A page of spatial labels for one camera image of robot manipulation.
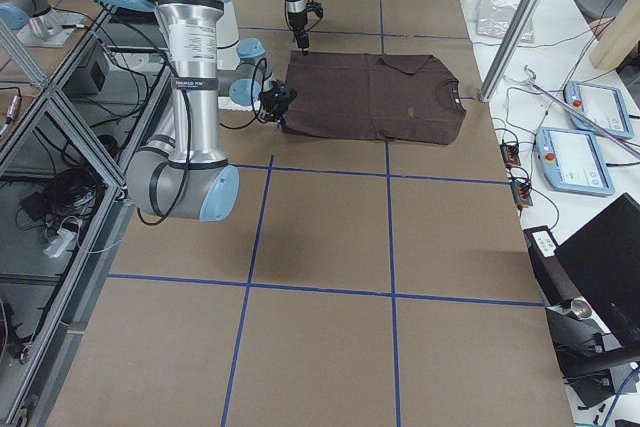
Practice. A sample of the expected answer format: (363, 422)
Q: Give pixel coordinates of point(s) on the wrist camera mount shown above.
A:
(280, 95)
(315, 7)

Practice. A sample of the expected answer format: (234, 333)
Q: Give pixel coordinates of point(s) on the lower teach pendant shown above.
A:
(572, 162)

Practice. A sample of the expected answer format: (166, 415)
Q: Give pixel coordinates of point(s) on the aluminium frame post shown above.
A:
(507, 48)

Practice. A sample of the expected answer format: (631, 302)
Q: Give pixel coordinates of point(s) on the silver foil bag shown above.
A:
(493, 17)

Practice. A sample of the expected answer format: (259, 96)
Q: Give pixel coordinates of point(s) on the dark brown t-shirt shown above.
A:
(359, 96)

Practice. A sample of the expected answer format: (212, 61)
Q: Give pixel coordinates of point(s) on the upper orange connector board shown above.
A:
(510, 154)

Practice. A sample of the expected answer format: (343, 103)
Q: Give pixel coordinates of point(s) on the orange connector board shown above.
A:
(521, 192)
(510, 154)

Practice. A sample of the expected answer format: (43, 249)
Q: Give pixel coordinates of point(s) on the aluminium frame rack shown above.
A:
(63, 166)

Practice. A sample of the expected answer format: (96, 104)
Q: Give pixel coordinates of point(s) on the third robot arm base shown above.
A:
(36, 22)

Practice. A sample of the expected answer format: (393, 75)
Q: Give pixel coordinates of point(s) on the lower orange connector board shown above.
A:
(521, 192)

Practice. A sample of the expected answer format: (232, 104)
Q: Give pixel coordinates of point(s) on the wooden plank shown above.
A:
(619, 38)

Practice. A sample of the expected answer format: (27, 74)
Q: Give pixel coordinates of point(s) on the white power strip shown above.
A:
(63, 240)

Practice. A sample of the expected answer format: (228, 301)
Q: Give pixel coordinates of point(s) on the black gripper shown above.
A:
(299, 23)
(271, 108)

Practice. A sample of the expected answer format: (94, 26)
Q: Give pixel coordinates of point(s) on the upper teach pendant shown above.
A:
(602, 105)

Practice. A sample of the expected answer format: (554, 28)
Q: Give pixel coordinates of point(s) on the black stand with label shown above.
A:
(554, 282)

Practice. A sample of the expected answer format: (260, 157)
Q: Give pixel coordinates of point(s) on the black laptop monitor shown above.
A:
(602, 261)

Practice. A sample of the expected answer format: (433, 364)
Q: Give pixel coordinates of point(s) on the teach pendant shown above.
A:
(602, 105)
(572, 162)

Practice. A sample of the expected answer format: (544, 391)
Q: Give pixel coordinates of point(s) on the black box under frame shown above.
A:
(92, 76)

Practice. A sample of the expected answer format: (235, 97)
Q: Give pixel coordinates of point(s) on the silver metal cup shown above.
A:
(577, 308)

